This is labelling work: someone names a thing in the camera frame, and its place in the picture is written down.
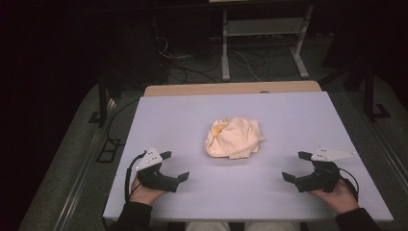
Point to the cream cloth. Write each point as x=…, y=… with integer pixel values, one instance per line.
x=235, y=138

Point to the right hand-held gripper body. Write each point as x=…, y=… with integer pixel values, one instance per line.
x=322, y=179

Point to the white metal stand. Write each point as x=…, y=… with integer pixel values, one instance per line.
x=263, y=27

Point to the person's right hand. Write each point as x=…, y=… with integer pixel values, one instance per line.
x=341, y=199

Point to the person's left hand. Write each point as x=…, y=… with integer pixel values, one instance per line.
x=144, y=194

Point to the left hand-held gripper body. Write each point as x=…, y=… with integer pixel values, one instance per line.
x=154, y=178

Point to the black metal stand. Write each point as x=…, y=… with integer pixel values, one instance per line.
x=103, y=99
x=369, y=93

